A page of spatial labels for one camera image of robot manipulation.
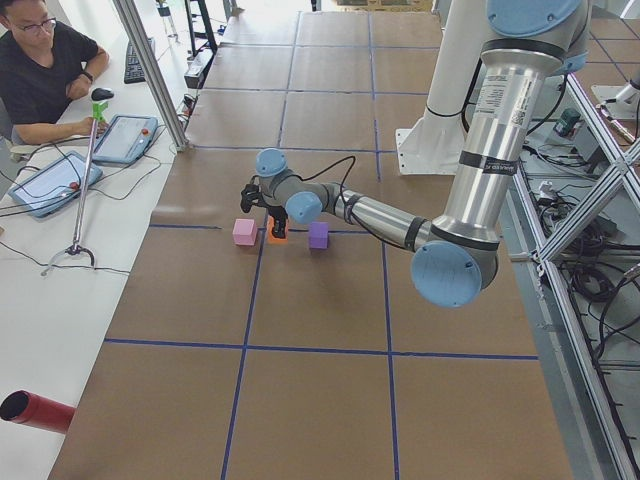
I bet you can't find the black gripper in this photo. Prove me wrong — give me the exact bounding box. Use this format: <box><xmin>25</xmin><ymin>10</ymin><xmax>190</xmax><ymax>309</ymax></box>
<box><xmin>266</xmin><ymin>203</ymin><xmax>288</xmax><ymax>239</ymax></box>

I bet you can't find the orange foam block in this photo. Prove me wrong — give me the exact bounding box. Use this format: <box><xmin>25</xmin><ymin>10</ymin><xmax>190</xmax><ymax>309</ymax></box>
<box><xmin>266</xmin><ymin>215</ymin><xmax>289</xmax><ymax>244</ymax></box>

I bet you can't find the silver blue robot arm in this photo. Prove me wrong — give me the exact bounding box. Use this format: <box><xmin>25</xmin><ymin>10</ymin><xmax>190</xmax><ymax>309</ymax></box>
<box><xmin>241</xmin><ymin>1</ymin><xmax>591</xmax><ymax>308</ymax></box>

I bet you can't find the pink foam block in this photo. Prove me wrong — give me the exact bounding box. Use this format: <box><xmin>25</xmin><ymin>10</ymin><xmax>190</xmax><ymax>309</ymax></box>
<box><xmin>232</xmin><ymin>218</ymin><xmax>258</xmax><ymax>246</ymax></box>

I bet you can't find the purple foam block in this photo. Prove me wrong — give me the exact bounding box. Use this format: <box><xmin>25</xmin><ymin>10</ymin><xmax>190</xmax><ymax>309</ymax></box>
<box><xmin>308</xmin><ymin>221</ymin><xmax>329</xmax><ymax>250</ymax></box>

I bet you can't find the blue teach pendant tablet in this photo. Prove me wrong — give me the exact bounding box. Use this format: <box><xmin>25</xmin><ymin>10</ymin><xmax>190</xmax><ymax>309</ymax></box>
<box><xmin>93</xmin><ymin>114</ymin><xmax>159</xmax><ymax>165</ymax></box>

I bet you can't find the black keyboard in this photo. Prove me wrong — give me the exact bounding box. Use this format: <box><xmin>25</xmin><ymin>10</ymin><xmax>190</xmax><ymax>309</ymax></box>
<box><xmin>123</xmin><ymin>40</ymin><xmax>146</xmax><ymax>85</ymax></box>

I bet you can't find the metal reacher grabber tool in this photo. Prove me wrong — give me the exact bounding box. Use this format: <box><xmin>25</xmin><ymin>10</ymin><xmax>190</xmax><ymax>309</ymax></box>
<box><xmin>41</xmin><ymin>100</ymin><xmax>108</xmax><ymax>277</ymax></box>

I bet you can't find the black computer mouse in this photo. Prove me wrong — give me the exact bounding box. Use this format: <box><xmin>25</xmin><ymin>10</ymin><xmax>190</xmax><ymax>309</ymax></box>
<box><xmin>91</xmin><ymin>87</ymin><xmax>114</xmax><ymax>101</ymax></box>

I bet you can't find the person in black shirt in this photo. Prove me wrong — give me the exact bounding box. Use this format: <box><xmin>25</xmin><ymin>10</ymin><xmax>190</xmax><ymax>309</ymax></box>
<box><xmin>1</xmin><ymin>1</ymin><xmax>109</xmax><ymax>145</ymax></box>

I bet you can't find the green power adapter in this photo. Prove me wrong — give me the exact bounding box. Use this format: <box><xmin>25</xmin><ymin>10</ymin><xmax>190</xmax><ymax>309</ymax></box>
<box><xmin>553</xmin><ymin>107</ymin><xmax>581</xmax><ymax>138</ymax></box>

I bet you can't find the red tube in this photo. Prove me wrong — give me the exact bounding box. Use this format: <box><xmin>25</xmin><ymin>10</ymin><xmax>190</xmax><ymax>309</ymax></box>
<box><xmin>1</xmin><ymin>390</ymin><xmax>76</xmax><ymax>434</ymax></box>

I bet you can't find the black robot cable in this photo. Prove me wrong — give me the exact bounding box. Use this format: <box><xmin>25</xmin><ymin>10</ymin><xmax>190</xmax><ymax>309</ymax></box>
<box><xmin>299</xmin><ymin>155</ymin><xmax>357</xmax><ymax>221</ymax></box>

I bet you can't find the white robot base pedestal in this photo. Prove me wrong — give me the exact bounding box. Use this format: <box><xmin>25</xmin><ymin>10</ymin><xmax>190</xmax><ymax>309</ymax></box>
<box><xmin>396</xmin><ymin>0</ymin><xmax>492</xmax><ymax>175</ymax></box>

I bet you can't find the aluminium frame post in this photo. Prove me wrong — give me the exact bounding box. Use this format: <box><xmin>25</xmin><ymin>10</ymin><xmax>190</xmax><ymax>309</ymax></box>
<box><xmin>113</xmin><ymin>0</ymin><xmax>188</xmax><ymax>152</ymax></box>

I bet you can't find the aluminium frame rail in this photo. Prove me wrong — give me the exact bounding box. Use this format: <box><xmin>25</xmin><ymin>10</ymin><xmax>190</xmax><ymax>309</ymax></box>
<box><xmin>515</xmin><ymin>74</ymin><xmax>639</xmax><ymax>479</ymax></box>

